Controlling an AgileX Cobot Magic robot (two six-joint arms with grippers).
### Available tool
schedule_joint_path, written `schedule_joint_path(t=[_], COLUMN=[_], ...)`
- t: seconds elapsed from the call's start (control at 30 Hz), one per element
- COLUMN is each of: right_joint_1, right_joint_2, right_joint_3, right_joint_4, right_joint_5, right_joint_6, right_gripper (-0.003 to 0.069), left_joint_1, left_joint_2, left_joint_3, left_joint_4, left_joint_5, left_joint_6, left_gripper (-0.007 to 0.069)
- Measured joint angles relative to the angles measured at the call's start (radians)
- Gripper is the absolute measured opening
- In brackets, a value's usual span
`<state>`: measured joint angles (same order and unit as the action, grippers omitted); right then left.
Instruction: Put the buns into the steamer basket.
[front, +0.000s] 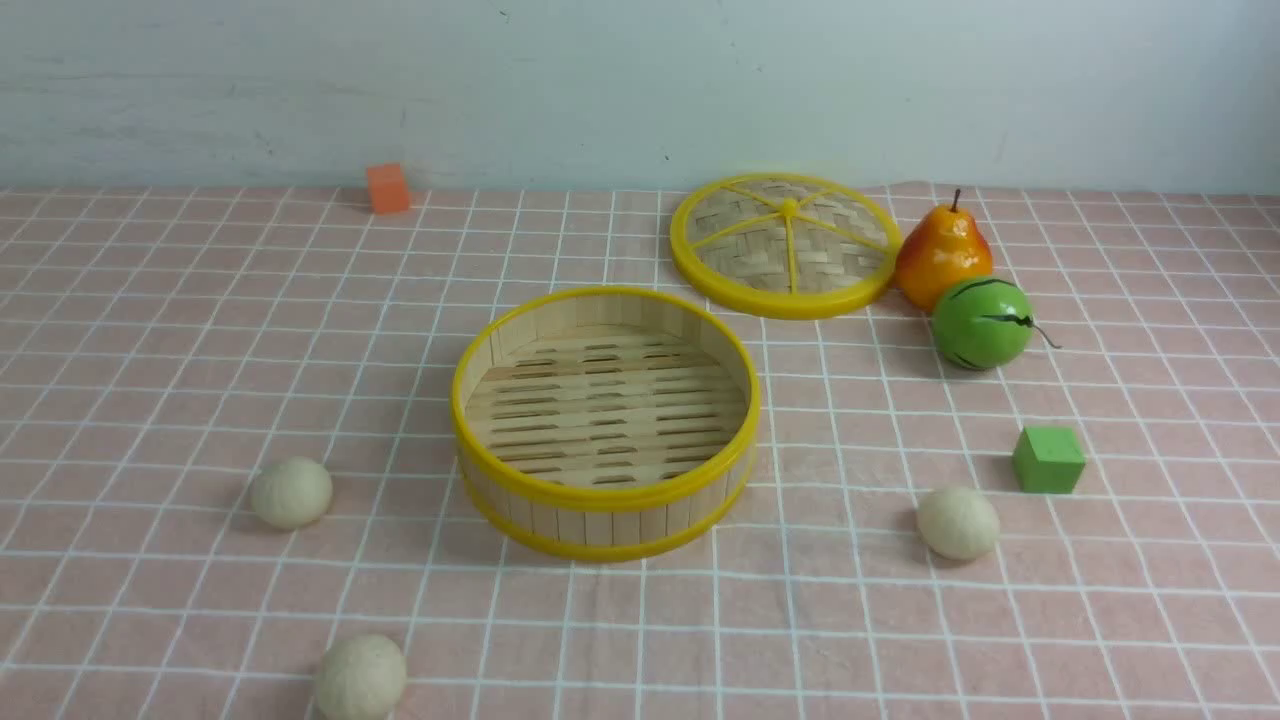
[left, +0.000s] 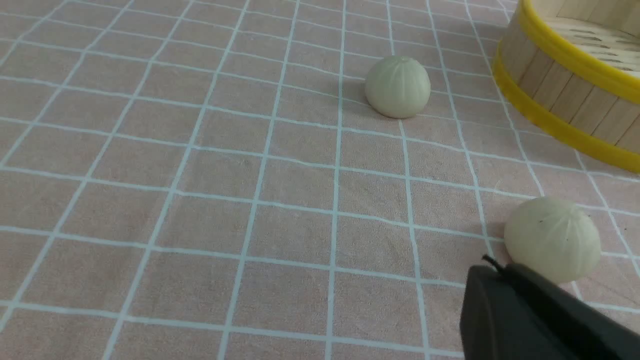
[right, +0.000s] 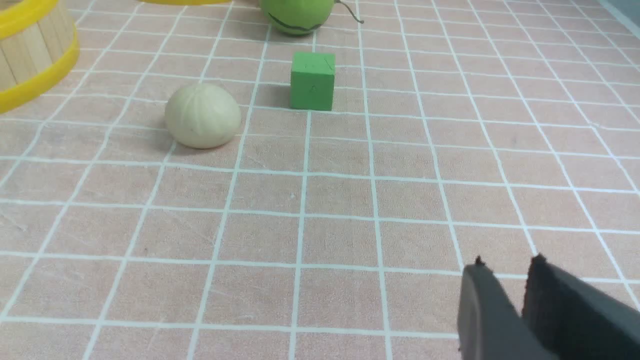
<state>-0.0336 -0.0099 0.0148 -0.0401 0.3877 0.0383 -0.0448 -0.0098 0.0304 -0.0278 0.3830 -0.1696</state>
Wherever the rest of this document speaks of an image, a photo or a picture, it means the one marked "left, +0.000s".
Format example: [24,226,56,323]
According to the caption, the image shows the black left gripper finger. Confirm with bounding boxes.
[459,255,640,360]

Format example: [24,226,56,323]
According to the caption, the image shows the white steamed bun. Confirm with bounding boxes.
[503,196,602,284]
[365,55,432,119]

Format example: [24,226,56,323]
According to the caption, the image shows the bamboo steamer tray yellow rims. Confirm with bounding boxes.
[493,0,640,173]

